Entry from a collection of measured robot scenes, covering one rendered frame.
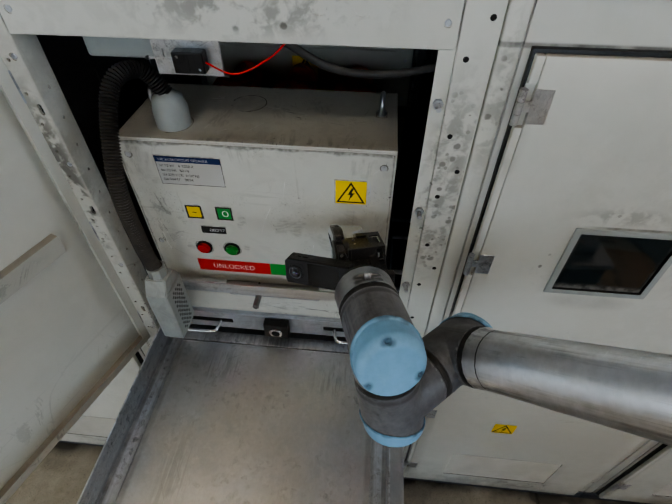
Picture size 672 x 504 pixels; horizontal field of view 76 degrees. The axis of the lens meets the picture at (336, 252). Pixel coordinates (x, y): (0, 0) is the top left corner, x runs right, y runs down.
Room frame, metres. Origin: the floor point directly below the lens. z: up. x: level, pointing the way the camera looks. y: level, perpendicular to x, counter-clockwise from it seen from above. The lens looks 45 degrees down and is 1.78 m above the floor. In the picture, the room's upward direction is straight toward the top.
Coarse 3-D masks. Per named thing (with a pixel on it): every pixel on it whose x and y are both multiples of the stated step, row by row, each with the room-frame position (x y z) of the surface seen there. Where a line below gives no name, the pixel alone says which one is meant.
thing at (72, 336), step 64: (0, 64) 0.62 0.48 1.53; (0, 128) 0.60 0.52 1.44; (0, 192) 0.56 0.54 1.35; (64, 192) 0.61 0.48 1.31; (0, 256) 0.50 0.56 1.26; (64, 256) 0.58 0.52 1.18; (0, 320) 0.45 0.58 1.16; (64, 320) 0.52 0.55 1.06; (128, 320) 0.63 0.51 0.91; (0, 384) 0.39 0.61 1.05; (64, 384) 0.45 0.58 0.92; (0, 448) 0.32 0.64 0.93
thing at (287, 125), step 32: (192, 96) 0.82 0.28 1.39; (224, 96) 0.82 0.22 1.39; (256, 96) 0.82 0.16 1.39; (288, 96) 0.82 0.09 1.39; (320, 96) 0.82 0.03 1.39; (352, 96) 0.82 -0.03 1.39; (128, 128) 0.70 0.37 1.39; (192, 128) 0.70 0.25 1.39; (224, 128) 0.70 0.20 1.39; (256, 128) 0.70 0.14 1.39; (288, 128) 0.70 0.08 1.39; (320, 128) 0.70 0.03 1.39; (352, 128) 0.70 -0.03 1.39; (384, 128) 0.70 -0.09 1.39; (160, 256) 0.66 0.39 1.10
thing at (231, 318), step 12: (204, 312) 0.65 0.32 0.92; (216, 312) 0.64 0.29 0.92; (228, 312) 0.64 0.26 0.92; (240, 312) 0.64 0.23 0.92; (252, 312) 0.64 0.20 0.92; (264, 312) 0.64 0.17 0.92; (204, 324) 0.65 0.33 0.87; (216, 324) 0.64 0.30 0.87; (228, 324) 0.64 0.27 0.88; (240, 324) 0.64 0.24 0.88; (252, 324) 0.63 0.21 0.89; (300, 324) 0.62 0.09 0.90; (312, 324) 0.62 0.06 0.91; (324, 324) 0.61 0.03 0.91; (336, 324) 0.61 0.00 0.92
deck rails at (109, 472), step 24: (168, 336) 0.62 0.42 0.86; (144, 360) 0.51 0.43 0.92; (168, 360) 0.55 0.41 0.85; (144, 384) 0.48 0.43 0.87; (144, 408) 0.43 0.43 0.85; (120, 432) 0.37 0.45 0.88; (120, 456) 0.33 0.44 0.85; (384, 456) 0.33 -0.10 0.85; (96, 480) 0.27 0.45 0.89; (120, 480) 0.28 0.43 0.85; (384, 480) 0.28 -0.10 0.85
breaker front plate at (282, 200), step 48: (144, 144) 0.66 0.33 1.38; (192, 144) 0.65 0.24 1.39; (144, 192) 0.66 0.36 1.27; (192, 192) 0.65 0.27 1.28; (240, 192) 0.64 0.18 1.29; (288, 192) 0.63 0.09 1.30; (384, 192) 0.62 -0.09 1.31; (192, 240) 0.65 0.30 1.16; (240, 240) 0.64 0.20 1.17; (288, 240) 0.63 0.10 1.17; (384, 240) 0.61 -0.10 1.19
